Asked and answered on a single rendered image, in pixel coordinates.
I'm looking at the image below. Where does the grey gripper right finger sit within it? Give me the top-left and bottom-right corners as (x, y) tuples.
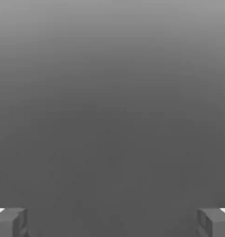
(196, 207), (225, 237)

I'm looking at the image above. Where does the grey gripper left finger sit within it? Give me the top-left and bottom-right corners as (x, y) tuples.
(0, 207), (29, 237)

